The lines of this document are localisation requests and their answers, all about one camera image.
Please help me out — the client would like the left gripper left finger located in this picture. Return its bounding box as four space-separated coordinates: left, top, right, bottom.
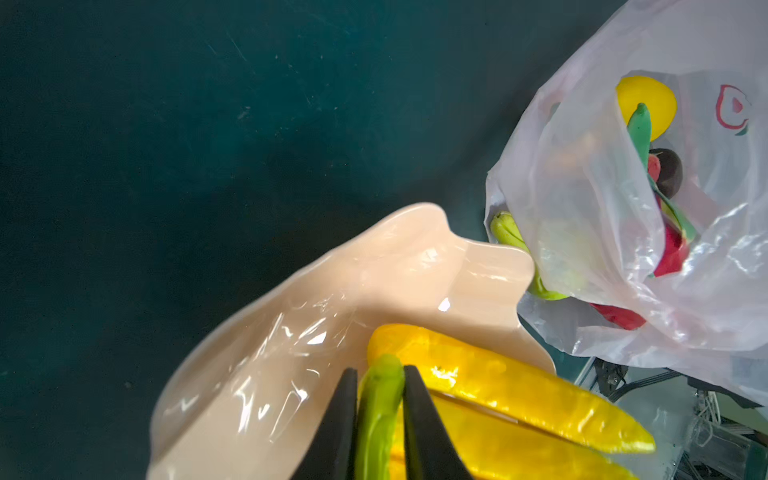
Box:
291 368 358 480

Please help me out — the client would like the pink flower-shaped fruit plate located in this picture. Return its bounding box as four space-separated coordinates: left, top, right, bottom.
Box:
147 203 555 479

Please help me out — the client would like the yellow banana bunch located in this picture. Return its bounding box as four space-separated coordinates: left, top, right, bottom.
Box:
367 324 656 479

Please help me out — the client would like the green starfruit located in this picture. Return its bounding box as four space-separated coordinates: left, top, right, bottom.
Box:
490 210 571 302

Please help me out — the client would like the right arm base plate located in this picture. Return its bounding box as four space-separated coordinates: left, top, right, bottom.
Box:
594 359 681 403

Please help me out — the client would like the yellow lemon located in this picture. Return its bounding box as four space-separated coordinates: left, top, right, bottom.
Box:
616 76 677 141

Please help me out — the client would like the pink plastic bag peach print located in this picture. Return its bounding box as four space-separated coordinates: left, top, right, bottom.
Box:
486 1 767 405

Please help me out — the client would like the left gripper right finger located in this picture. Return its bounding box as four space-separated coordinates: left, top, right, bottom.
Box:
403 365 472 480

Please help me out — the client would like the pink dragon fruit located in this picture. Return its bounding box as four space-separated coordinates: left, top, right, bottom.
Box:
587 102 700 332

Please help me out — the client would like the dark purple plum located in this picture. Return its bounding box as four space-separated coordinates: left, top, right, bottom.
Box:
648 148 683 199

